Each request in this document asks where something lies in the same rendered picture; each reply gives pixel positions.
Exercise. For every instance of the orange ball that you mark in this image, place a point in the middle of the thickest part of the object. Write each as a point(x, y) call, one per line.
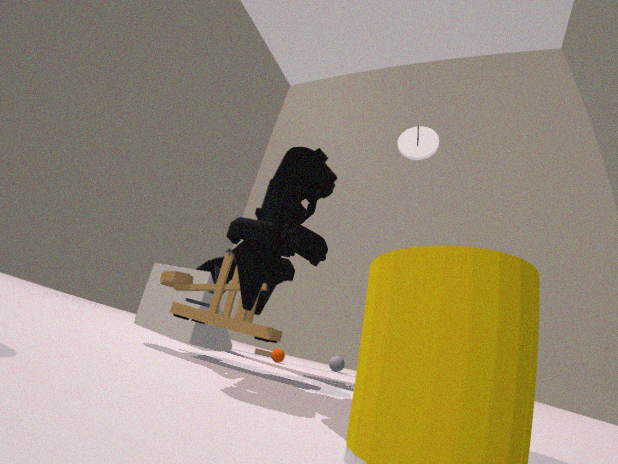
point(278, 355)

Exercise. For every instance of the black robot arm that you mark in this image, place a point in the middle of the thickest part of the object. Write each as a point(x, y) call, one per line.
point(301, 174)

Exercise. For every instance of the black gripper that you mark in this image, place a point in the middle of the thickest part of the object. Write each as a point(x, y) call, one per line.
point(261, 261)

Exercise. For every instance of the wooden toy catapult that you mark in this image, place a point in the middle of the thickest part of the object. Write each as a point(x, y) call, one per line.
point(243, 318)

